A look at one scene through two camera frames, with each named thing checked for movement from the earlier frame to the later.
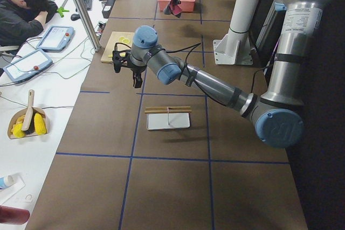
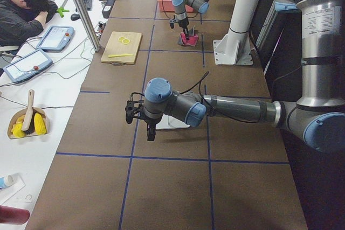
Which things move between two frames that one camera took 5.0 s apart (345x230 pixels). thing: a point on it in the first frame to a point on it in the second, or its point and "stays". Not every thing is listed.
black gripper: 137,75 to 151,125
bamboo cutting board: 112,43 stays
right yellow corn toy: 39,124 stays
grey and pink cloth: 171,8 to 192,40
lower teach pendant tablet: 28,64 stays
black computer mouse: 75,16 stays
